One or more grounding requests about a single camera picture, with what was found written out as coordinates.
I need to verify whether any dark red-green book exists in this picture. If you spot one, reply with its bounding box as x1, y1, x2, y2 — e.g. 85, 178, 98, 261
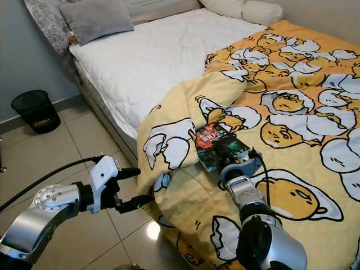
196, 123, 245, 172

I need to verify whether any yellow cartoon egg blanket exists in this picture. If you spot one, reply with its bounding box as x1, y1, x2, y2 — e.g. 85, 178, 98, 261
138, 20, 360, 270

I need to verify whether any grey square pillow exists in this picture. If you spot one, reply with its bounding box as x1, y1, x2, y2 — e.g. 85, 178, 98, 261
59, 0, 134, 47

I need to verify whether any black mesh waste bin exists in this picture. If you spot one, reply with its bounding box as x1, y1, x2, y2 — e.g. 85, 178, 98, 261
11, 90, 61, 134

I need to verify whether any white quilted mattress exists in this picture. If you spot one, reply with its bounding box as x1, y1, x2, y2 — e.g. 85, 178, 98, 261
70, 8, 268, 141

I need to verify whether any short cream pillow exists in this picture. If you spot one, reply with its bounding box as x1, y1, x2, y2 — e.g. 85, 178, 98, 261
242, 0, 285, 26

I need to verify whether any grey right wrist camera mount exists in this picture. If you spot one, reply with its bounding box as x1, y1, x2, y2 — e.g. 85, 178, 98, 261
219, 159, 259, 183

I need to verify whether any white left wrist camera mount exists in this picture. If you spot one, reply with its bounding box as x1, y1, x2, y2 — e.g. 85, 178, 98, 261
88, 156, 120, 213

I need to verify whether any grey bed frame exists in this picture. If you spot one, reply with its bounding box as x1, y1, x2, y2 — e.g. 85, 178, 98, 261
73, 53, 141, 158

